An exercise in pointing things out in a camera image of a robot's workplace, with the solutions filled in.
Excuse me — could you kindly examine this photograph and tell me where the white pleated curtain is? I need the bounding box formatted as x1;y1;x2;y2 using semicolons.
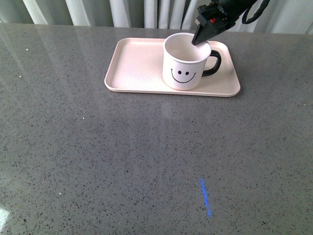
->
0;0;313;35

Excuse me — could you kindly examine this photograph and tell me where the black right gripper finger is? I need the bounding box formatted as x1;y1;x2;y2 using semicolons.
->
192;23;227;45

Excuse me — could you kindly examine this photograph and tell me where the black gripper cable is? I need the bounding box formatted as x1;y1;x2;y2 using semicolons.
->
241;0;271;24

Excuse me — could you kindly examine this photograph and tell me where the white smiley mug black handle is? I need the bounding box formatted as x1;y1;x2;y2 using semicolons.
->
162;33;222;91

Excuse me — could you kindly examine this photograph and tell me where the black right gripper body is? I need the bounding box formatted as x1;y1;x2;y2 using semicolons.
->
195;0;261;29

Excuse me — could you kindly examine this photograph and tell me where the pink rectangular plastic tray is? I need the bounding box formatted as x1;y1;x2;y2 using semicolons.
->
104;38;241;97

